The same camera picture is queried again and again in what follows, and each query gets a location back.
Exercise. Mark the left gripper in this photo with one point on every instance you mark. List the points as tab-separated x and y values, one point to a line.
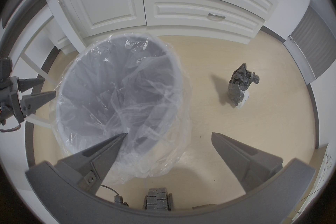
14	102

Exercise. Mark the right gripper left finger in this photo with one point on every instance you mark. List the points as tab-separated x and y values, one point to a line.
99	162

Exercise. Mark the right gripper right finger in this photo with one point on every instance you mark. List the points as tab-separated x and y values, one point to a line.
244	165

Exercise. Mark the clear plastic bag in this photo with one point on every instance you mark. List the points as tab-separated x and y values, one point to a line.
147	102

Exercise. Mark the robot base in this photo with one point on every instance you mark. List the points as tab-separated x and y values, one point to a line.
157	199

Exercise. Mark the crumpled black plastic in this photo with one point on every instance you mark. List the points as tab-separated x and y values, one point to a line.
240	83

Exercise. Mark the white trash bin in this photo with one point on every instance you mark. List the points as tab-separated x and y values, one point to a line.
173	70

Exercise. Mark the white printed wrapper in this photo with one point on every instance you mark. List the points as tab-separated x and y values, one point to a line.
242	103

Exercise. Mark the white chair grey cushions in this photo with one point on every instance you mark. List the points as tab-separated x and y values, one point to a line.
68	26

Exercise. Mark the bed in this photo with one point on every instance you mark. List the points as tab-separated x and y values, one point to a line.
326	165

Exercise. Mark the grey curtain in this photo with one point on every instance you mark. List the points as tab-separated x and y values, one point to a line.
315	39

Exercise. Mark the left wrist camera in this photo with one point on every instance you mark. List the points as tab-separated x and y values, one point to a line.
5	68

